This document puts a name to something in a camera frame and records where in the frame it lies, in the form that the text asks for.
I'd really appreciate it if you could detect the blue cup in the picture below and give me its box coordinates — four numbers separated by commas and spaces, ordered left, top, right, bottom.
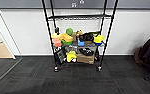
77, 38, 86, 47

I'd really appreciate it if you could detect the yellow plush toy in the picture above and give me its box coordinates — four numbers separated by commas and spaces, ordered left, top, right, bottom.
65, 50, 78, 64

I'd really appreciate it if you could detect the black shoe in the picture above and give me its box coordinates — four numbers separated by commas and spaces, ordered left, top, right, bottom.
78, 47, 94, 57

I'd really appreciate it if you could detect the orange yellow toy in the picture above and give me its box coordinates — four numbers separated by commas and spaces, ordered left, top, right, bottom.
60, 33, 75, 46

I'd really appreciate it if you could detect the brown plush toy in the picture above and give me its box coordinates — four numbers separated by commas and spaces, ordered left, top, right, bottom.
73, 29, 84, 39

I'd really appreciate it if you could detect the brown cardboard box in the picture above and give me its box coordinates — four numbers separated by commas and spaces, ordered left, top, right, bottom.
76, 51, 96, 65

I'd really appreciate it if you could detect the black fabric toy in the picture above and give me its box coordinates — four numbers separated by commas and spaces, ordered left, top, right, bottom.
80, 31, 99, 43

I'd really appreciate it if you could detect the black printed bag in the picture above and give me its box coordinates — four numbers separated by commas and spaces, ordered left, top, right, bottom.
54, 46, 68, 65

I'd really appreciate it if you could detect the green ball toy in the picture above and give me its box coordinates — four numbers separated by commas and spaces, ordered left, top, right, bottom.
65, 27, 75, 37

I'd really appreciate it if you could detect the black wire shelf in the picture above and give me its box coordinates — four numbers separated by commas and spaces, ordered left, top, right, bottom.
40, 0, 120, 73

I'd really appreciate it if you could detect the wall socket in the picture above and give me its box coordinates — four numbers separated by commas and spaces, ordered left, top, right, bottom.
71, 2, 77, 8
78, 0, 86, 5

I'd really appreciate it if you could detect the white door frame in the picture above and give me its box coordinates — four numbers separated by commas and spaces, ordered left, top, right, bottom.
0, 6, 23, 61

